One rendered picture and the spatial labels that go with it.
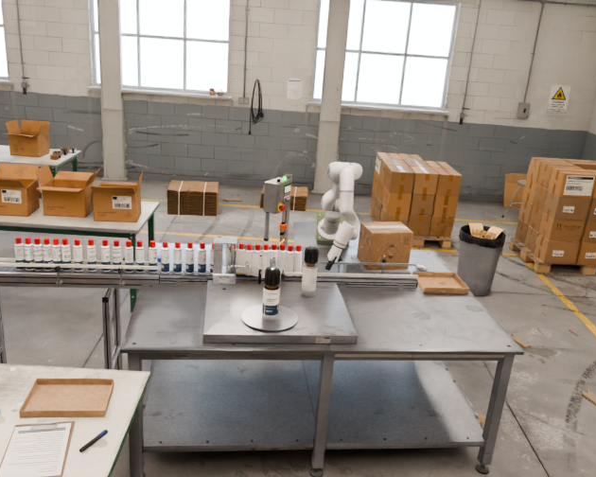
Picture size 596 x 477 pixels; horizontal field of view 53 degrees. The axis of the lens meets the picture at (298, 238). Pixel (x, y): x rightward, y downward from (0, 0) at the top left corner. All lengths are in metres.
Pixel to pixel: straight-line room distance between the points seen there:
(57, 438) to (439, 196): 5.43
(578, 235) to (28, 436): 5.81
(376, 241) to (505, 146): 5.83
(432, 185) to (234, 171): 3.40
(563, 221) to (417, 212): 1.57
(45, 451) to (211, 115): 7.08
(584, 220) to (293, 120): 4.30
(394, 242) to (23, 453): 2.58
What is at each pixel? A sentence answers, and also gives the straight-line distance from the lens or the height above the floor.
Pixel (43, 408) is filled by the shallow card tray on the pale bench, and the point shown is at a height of 0.80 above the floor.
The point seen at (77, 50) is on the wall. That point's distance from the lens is 9.43.
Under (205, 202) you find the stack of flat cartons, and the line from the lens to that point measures 7.70.
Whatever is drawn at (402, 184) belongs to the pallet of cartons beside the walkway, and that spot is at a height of 0.75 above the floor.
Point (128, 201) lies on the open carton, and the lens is 4.98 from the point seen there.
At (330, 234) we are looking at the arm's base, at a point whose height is 0.91.
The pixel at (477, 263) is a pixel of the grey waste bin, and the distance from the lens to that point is 5.98.
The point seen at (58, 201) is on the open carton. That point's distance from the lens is 5.21.
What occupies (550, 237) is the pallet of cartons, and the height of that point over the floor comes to 0.44.
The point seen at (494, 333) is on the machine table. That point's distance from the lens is 3.55.
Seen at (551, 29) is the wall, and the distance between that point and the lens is 9.64.
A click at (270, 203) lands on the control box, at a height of 1.35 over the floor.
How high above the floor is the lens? 2.38
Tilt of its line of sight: 20 degrees down
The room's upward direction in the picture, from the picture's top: 4 degrees clockwise
